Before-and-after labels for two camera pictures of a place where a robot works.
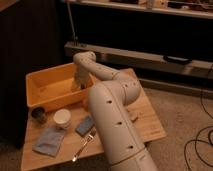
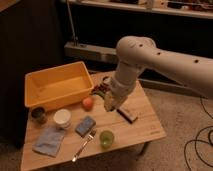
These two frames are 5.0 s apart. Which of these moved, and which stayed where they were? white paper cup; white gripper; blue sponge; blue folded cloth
Moved: white gripper
Stayed: blue folded cloth; white paper cup; blue sponge
